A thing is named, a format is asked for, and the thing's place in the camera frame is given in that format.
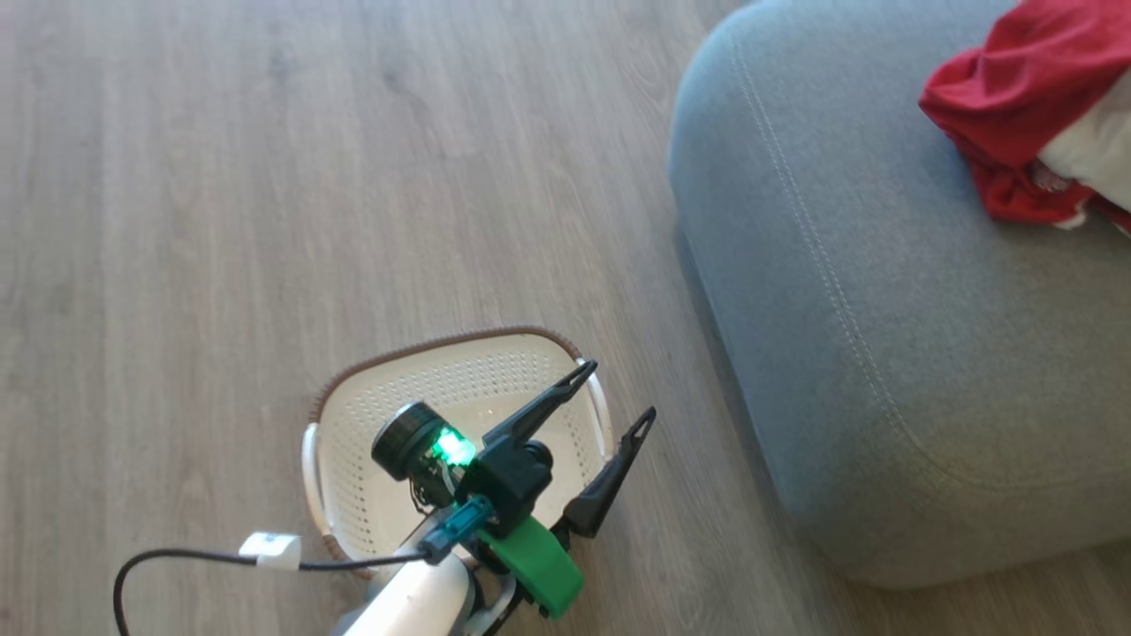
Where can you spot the red garment with stitched seam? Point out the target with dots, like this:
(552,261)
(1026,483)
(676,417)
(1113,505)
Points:
(1007,79)

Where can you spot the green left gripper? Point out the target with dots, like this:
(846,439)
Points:
(543,570)

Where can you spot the white perforated plastic laundry basket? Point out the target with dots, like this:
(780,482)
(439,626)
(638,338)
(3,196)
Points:
(371,495)

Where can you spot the grey fabric sofa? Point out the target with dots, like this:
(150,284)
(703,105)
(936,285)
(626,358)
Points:
(884,309)

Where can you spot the black cylinder with green light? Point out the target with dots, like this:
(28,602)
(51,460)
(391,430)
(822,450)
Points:
(402,442)

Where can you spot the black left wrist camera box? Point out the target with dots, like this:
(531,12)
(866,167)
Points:
(504,481)

